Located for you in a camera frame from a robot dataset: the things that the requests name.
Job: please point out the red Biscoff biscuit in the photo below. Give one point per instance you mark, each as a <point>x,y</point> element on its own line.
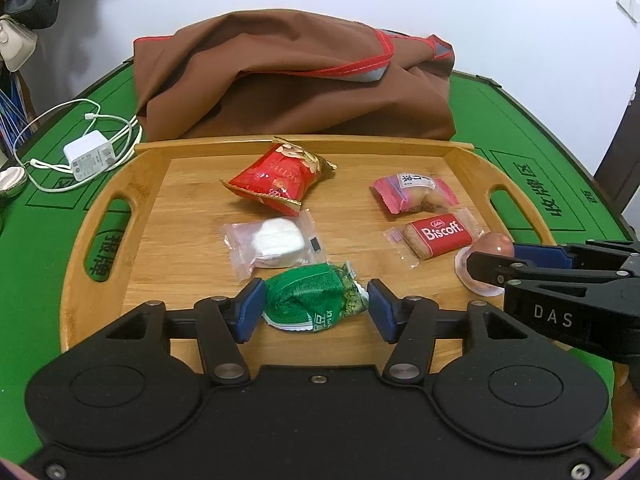
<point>427,238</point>

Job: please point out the green snack packet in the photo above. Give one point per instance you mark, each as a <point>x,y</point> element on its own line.
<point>313,298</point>

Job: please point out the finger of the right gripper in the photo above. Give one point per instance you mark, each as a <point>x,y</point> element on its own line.
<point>498,270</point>
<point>593,254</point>

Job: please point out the pink pastry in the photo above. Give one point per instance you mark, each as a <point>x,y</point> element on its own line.
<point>405,192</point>

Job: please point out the red pistachio snack bag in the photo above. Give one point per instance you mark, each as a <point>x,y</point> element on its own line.
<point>281,178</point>

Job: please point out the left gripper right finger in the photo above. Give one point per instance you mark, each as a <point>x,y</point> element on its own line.
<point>409,324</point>

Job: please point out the white power adapter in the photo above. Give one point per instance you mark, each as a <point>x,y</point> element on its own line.
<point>89,155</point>

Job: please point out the person right hand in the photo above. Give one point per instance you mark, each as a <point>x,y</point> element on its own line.
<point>626,413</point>

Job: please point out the brown cloth bag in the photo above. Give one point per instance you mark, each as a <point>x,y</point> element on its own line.
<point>282,72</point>

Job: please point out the small round white lid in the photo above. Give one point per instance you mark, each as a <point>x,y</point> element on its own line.
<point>12,181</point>

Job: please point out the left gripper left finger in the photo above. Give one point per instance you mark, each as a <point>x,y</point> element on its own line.
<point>223,323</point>

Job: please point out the clear-wrapped white cake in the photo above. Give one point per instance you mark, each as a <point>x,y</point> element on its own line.
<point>276,243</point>

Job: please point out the small white beige purse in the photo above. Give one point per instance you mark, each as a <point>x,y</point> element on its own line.
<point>17,43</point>

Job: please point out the bamboo serving tray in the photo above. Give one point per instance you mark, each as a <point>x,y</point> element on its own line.
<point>156,231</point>

